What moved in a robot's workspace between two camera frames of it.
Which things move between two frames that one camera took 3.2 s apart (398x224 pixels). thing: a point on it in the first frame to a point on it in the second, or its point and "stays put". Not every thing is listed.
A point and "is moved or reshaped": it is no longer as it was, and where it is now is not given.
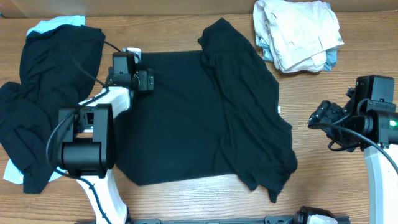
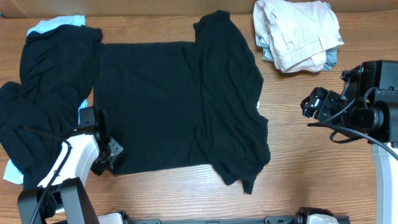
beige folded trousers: [299, 33] stays put
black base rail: [280, 219] stays put
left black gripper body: [143, 80] to [109, 154]
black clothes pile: [60, 69] stays put
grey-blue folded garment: [331, 53] stays put
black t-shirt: [216, 110] is moved or reshaped
